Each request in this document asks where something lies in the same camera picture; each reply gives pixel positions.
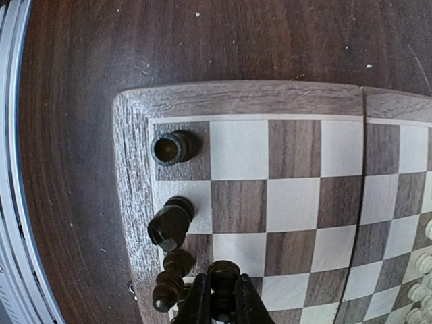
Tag aluminium front frame rail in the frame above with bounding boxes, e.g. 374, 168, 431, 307
1, 1, 65, 323

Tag wooden chess board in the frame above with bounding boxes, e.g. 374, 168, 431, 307
113, 81, 431, 323

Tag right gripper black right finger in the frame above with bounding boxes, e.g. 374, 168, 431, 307
234, 273, 275, 324

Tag dark rook chess piece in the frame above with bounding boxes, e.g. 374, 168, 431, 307
151, 130, 202, 166

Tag dark pawn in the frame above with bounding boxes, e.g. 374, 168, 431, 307
207, 260, 240, 323
147, 196, 195, 252

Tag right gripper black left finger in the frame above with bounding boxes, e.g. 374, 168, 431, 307
171, 273, 211, 324

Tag row of white chess pieces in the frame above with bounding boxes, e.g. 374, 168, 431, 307
404, 219, 432, 324

